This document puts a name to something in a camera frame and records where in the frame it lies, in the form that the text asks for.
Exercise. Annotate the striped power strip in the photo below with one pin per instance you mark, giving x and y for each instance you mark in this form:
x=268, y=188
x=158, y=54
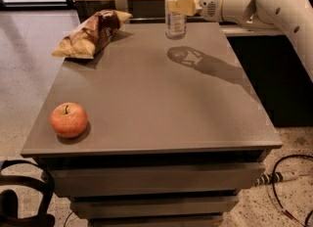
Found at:
x=276, y=177

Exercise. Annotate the red apple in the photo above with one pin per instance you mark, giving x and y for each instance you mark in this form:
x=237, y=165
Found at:
x=69, y=120

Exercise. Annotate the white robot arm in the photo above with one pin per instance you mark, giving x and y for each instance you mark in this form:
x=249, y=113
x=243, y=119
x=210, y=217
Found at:
x=293, y=18

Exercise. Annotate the brown chip bag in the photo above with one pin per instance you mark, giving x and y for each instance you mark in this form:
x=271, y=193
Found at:
x=91, y=36

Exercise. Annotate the clear plastic water bottle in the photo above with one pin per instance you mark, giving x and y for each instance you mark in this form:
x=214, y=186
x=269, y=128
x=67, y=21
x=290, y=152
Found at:
x=175, y=24

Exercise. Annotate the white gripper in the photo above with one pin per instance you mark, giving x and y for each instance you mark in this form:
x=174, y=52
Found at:
x=209, y=4

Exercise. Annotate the horizontal metal rail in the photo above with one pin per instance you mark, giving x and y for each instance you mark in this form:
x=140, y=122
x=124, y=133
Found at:
x=162, y=20

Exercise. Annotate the black chair base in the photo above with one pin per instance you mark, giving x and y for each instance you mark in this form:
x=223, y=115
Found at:
x=25, y=200

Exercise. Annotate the grey drawer cabinet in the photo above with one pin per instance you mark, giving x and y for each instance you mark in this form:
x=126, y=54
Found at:
x=175, y=130

